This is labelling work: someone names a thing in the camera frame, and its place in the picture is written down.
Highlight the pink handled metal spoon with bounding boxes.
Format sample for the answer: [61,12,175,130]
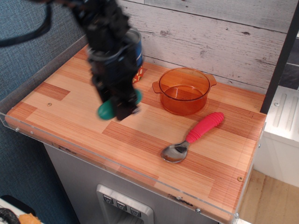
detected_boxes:
[161,112,224,163]

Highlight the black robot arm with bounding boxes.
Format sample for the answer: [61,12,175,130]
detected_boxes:
[56,0,142,120]

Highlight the white toy sink unit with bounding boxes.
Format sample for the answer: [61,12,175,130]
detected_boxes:
[253,86,299,187]

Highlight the silver dispenser button panel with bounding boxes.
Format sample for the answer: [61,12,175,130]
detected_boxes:
[96,184,155,224]

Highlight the orange plush item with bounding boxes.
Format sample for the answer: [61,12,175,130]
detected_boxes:
[18,213,42,224]

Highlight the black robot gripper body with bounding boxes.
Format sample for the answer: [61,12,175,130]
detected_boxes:
[86,44,138,102]

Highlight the dark grey right post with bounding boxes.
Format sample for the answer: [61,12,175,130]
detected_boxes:
[260,1,299,114]

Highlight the grey toy fridge cabinet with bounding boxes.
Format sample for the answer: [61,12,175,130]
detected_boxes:
[43,142,220,224]

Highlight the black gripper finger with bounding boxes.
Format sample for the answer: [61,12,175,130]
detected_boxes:
[114,98,141,121]
[93,77,113,103]

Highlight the green toy pickle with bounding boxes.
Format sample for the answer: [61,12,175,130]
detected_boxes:
[98,89,142,120]

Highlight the clear acrylic table guard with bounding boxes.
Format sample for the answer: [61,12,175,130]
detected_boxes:
[0,48,266,224]

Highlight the alphabet soup toy can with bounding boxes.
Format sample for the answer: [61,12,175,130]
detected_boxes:
[127,28,143,83]

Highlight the black braided cable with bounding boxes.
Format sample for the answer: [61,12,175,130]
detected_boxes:
[0,208,19,224]

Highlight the orange transparent plastic pot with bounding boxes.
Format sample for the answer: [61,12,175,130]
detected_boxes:
[152,68,217,115]

